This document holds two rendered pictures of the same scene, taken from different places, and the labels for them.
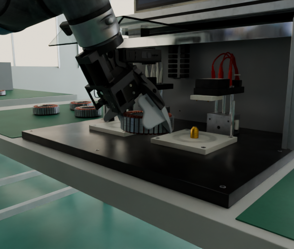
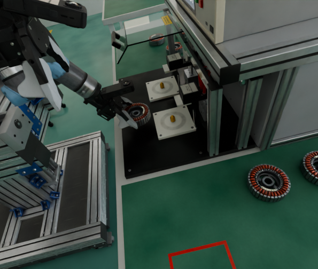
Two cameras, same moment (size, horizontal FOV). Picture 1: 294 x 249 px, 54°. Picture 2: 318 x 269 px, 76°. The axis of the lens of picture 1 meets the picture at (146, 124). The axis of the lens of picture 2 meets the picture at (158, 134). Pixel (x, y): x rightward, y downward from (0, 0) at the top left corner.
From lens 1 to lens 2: 0.71 m
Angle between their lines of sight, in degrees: 55
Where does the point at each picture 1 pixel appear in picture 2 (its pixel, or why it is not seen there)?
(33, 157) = not seen: hidden behind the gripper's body
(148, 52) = (120, 91)
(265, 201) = (142, 183)
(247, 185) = (142, 172)
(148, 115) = (121, 122)
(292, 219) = (135, 197)
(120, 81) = (102, 110)
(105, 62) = (93, 102)
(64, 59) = not seen: outside the picture
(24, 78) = not seen: outside the picture
